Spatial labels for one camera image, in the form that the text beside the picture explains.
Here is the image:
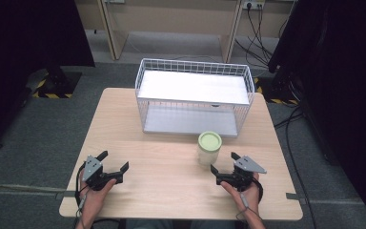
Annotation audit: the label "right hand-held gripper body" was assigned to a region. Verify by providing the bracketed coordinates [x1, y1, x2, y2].
[215, 155, 268, 193]

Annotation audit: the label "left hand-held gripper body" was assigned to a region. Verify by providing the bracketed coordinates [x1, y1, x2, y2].
[82, 155, 124, 192]

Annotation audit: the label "person's left hand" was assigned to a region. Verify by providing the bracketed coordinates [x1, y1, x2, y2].
[78, 171, 117, 220]

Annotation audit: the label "person's right hand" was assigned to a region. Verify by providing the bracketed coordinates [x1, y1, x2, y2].
[220, 172, 261, 218]

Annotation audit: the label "glass jar with green lid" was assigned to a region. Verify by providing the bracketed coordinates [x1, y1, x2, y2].
[196, 131, 223, 167]

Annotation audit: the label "grey floor tape strip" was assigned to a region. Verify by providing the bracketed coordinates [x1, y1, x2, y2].
[0, 183, 77, 201]
[285, 191, 365, 206]

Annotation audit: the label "black stand base striped tape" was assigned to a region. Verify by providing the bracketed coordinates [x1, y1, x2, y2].
[25, 66, 83, 100]
[253, 71, 300, 106]

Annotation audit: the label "dark curtain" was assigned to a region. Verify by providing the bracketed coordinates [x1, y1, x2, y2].
[0, 0, 96, 152]
[267, 0, 366, 229]

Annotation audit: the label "white power strip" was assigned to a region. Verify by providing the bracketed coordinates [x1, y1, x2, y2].
[241, 0, 266, 10]

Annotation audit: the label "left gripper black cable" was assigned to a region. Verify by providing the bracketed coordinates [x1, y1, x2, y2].
[73, 161, 92, 229]

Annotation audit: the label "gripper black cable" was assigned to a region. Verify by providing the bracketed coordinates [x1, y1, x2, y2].
[235, 177, 265, 223]
[73, 161, 92, 229]

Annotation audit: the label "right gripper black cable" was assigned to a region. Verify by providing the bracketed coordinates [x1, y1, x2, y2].
[235, 177, 265, 223]

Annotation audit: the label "black floor cable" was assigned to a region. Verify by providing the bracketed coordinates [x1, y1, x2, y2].
[274, 104, 319, 229]

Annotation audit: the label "white wire shelf rack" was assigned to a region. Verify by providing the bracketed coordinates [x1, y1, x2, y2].
[134, 57, 256, 138]

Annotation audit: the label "black power cables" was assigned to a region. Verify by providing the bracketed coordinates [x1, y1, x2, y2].
[234, 3, 289, 70]

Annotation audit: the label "beige wooden desk frame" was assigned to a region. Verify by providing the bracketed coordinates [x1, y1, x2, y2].
[73, 0, 298, 64]

